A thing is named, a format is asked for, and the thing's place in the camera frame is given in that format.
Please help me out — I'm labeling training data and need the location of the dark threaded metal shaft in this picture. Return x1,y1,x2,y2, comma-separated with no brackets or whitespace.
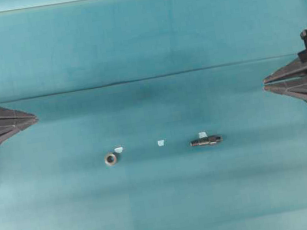
190,135,223,147

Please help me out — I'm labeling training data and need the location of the small metal washer ring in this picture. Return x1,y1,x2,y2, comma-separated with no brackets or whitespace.
103,152,120,168

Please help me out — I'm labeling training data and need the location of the right pale tape marker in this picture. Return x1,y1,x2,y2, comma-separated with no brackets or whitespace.
199,131,208,139

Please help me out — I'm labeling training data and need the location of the pale tape marker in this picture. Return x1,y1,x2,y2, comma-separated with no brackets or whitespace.
157,140,165,147
114,146,124,154
199,131,208,139

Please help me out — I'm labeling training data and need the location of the left pale tape marker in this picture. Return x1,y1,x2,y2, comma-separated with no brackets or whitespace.
114,146,124,154

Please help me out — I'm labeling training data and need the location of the middle pale tape marker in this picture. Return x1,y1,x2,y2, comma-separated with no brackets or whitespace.
157,140,165,147

